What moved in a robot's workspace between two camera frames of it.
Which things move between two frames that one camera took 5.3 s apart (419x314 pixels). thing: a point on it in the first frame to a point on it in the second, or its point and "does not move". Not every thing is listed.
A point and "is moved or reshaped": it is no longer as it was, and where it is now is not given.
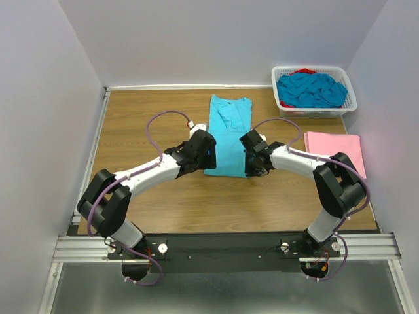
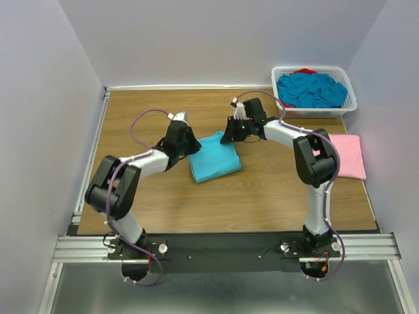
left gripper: (210, 161) to (196, 145)
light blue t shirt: (229, 120) is moved or reshaped
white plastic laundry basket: (312, 91) does not move
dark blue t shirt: (311, 90) does not move
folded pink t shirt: (329, 144) does not move
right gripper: (250, 171) to (230, 134)
